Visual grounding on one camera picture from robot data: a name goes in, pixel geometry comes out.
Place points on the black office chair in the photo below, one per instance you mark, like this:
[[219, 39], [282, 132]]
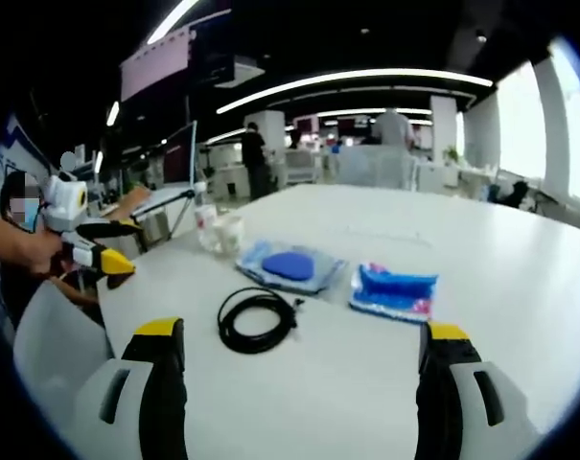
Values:
[[515, 194]]

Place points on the white mesh chair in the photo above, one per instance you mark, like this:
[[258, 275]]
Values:
[[376, 167]]

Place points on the clear plastic water bottle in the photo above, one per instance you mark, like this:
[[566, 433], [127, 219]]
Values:
[[204, 220]]

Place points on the white office chair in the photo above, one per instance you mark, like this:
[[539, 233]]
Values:
[[301, 165]]

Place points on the pink hanging screen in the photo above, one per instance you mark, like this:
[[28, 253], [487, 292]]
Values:
[[155, 64]]

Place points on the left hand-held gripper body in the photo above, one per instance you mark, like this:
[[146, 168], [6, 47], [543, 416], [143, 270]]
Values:
[[62, 206]]

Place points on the green potted plant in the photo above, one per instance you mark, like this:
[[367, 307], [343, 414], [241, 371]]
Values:
[[451, 154]]

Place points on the white paper cup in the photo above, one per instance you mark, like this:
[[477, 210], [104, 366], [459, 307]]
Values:
[[229, 235]]

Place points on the wall poster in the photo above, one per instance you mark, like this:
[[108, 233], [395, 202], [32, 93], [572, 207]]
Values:
[[16, 144]]

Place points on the curved ceiling light strip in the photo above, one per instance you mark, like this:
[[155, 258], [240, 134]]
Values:
[[366, 75]]

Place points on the blue pad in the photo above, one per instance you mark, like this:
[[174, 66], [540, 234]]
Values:
[[289, 263]]

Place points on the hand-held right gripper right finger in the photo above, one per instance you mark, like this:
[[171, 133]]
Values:
[[438, 412]]

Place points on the white table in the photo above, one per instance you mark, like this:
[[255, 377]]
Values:
[[366, 383]]

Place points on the person's left hand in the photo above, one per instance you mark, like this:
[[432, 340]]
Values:
[[45, 251]]

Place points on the blue tissue pack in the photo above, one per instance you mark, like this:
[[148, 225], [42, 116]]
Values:
[[395, 290]]

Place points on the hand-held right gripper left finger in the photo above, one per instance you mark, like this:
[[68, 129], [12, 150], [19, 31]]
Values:
[[165, 412]]

